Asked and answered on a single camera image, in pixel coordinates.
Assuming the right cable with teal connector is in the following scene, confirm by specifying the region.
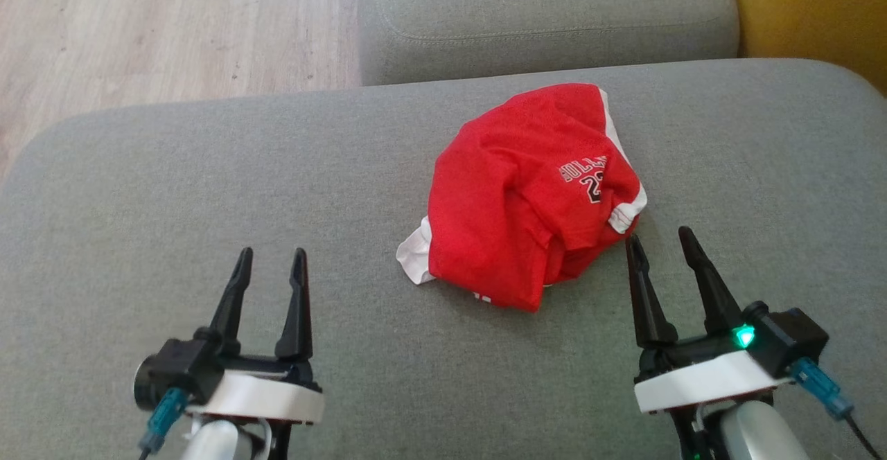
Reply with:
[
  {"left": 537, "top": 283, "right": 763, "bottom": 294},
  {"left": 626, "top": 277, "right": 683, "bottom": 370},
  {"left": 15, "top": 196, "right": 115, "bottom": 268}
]
[{"left": 790, "top": 357, "right": 887, "bottom": 460}]

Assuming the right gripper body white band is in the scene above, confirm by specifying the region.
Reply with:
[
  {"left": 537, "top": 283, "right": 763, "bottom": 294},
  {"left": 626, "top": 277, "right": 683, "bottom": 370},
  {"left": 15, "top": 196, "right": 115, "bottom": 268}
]
[{"left": 633, "top": 325, "right": 792, "bottom": 414}]

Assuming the left cable with teal connector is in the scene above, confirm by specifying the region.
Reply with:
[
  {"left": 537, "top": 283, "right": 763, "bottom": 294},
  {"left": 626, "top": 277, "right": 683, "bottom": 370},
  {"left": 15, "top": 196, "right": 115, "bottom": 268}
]
[{"left": 137, "top": 387, "right": 189, "bottom": 460}]

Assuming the long grey sofa seat cushion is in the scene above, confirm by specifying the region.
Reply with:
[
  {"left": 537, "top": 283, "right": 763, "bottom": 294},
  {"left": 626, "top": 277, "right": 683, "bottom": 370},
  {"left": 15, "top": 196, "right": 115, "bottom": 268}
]
[{"left": 357, "top": 0, "right": 741, "bottom": 87}]

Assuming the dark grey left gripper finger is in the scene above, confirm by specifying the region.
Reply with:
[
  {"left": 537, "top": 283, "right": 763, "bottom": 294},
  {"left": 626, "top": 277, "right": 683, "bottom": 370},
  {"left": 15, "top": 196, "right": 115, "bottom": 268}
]
[
  {"left": 195, "top": 247, "right": 254, "bottom": 358},
  {"left": 274, "top": 247, "right": 314, "bottom": 362}
]

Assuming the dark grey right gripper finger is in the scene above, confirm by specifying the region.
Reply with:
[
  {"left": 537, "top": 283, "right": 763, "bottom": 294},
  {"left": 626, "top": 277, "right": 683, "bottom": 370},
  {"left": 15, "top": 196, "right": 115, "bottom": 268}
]
[
  {"left": 625, "top": 233, "right": 680, "bottom": 350},
  {"left": 678, "top": 226, "right": 744, "bottom": 337}
]

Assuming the cable with teal connector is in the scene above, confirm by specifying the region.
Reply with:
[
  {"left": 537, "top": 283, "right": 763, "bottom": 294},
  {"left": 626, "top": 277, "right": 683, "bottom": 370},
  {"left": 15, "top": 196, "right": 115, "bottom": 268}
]
[
  {"left": 790, "top": 357, "right": 887, "bottom": 460},
  {"left": 137, "top": 387, "right": 189, "bottom": 460}
]

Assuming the red white basketball garment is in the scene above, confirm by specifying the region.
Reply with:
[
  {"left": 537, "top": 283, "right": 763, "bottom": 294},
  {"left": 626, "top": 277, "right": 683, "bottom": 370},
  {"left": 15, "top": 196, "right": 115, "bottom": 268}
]
[{"left": 396, "top": 83, "right": 649, "bottom": 313}]

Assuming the wide yellow sofa backrest cushion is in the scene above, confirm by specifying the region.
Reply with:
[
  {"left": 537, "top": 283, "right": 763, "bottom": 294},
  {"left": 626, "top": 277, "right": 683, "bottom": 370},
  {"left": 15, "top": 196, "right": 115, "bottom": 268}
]
[{"left": 721, "top": 0, "right": 887, "bottom": 95}]

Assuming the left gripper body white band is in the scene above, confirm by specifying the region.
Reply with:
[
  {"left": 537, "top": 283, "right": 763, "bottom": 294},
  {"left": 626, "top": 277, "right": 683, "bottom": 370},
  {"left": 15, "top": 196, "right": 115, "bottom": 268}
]
[{"left": 186, "top": 353, "right": 326, "bottom": 426}]

